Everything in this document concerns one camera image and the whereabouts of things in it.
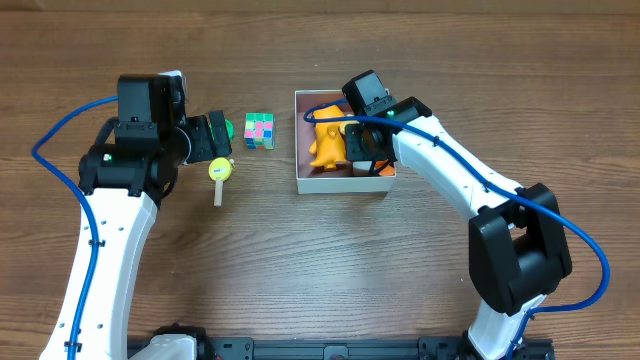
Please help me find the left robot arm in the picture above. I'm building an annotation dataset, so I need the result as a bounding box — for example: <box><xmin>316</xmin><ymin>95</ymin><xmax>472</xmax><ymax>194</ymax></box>
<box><xmin>40</xmin><ymin>189</ymin><xmax>158</xmax><ymax>360</ymax></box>

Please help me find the green round lid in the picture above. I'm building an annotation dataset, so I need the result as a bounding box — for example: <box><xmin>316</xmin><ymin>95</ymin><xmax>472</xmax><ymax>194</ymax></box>
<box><xmin>225</xmin><ymin>119</ymin><xmax>235</xmax><ymax>141</ymax></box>

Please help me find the white duck figurine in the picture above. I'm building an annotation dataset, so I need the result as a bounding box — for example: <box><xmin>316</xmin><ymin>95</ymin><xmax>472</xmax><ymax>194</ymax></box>
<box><xmin>352</xmin><ymin>160</ymin><xmax>395</xmax><ymax>177</ymax></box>

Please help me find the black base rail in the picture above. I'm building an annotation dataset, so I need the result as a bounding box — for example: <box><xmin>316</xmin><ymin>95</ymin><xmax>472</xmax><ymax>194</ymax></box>
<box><xmin>124</xmin><ymin>336</ymin><xmax>557</xmax><ymax>360</ymax></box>

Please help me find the white box maroon interior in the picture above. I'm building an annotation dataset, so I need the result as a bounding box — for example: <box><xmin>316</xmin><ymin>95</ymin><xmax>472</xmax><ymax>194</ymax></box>
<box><xmin>294</xmin><ymin>90</ymin><xmax>397</xmax><ymax>194</ymax></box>

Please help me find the pastel rubik's cube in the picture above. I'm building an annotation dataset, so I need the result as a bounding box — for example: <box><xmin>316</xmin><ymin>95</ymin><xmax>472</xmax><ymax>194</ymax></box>
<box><xmin>244</xmin><ymin>113</ymin><xmax>275</xmax><ymax>150</ymax></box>

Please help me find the orange dog figurine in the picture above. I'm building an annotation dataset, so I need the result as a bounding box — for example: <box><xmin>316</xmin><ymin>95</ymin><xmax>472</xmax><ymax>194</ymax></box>
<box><xmin>309</xmin><ymin>105</ymin><xmax>353</xmax><ymax>172</ymax></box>

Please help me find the yellow disc wooden handle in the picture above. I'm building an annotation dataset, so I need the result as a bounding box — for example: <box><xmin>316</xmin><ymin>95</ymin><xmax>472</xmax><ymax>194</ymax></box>
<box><xmin>208</xmin><ymin>157</ymin><xmax>235</xmax><ymax>207</ymax></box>

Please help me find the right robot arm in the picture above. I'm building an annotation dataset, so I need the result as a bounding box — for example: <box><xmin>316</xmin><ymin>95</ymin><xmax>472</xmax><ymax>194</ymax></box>
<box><xmin>347</xmin><ymin>95</ymin><xmax>572</xmax><ymax>359</ymax></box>

